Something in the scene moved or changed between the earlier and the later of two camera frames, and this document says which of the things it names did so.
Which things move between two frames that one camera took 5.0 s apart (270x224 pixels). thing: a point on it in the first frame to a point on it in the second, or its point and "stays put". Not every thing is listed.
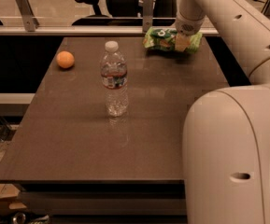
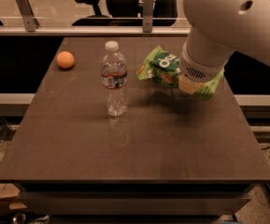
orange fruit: (64, 59) stays put
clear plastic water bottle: (113, 76) stays put
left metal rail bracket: (30, 21) stays put
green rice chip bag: (163, 38) to (163, 68)
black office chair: (123, 8) stays put
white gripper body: (188, 26) to (199, 71)
